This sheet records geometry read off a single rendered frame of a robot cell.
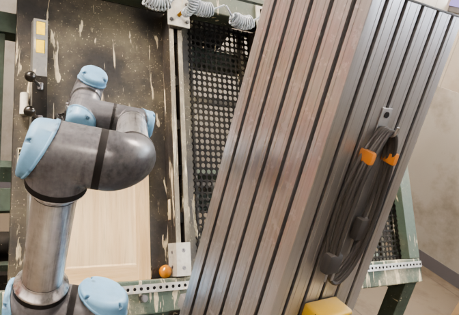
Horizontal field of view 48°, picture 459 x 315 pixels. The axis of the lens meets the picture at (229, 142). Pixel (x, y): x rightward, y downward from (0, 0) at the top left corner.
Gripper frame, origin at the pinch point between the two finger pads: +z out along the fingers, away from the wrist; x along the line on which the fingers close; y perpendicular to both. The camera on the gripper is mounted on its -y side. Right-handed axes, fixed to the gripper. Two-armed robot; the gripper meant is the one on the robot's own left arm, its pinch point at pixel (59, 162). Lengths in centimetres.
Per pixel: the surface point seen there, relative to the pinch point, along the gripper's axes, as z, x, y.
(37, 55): 1.6, -1.3, 49.9
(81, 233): 33.2, -16.1, -5.4
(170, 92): 1, -52, 38
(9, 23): 2, 6, 66
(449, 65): 20, -387, 140
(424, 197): 116, -387, 61
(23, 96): 10.1, 3.2, 37.1
